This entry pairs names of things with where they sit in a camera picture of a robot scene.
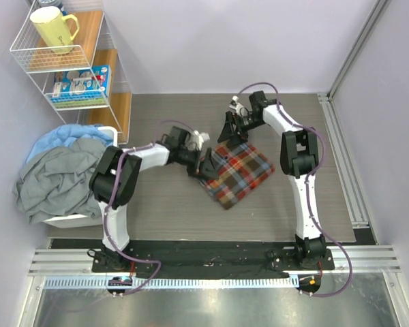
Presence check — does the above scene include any plaid flannel shirt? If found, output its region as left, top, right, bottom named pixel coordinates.
left=200, top=142, right=275, bottom=210

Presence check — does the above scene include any aluminium frame rail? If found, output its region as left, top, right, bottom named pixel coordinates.
left=29, top=245, right=401, bottom=275

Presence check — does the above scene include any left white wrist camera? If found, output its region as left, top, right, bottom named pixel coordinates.
left=189, top=130, right=210, bottom=151

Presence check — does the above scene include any white laundry basket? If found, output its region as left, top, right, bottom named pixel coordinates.
left=44, top=126, right=119, bottom=229

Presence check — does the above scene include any white slotted cable duct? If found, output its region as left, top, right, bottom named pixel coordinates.
left=44, top=275, right=299, bottom=290

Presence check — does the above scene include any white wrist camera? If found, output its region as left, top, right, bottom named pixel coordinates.
left=229, top=95, right=245, bottom=116
left=189, top=130, right=210, bottom=151

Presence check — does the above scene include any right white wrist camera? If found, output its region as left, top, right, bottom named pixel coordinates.
left=229, top=95, right=245, bottom=116

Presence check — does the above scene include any white wire shelf rack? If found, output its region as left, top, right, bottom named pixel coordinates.
left=10, top=1, right=132, bottom=144

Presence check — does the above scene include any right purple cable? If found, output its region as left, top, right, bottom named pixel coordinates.
left=237, top=81, right=354, bottom=297

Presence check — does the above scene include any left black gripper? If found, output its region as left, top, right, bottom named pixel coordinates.
left=177, top=148, right=219, bottom=182

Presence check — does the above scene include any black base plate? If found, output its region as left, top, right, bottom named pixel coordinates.
left=87, top=240, right=335, bottom=280

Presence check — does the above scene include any blue picture box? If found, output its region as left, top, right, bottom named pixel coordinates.
left=46, top=65, right=112, bottom=109

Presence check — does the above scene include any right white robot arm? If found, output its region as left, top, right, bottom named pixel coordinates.
left=217, top=91, right=327, bottom=269

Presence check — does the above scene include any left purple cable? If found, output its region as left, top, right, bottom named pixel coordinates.
left=102, top=119, right=200, bottom=297

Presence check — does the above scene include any light blue shirt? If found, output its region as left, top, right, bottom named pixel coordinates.
left=26, top=124, right=118, bottom=163

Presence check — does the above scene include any grey shirt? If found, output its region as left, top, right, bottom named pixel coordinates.
left=13, top=138, right=106, bottom=224

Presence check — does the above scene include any yellow mug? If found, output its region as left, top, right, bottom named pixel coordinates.
left=29, top=6, right=80, bottom=55

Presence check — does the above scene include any purple cable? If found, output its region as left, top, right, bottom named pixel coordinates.
left=237, top=81, right=354, bottom=297
left=102, top=119, right=200, bottom=297

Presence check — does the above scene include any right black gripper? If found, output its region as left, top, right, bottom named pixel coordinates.
left=217, top=112, right=264, bottom=148

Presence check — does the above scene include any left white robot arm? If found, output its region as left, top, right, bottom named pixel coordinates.
left=89, top=126, right=218, bottom=272

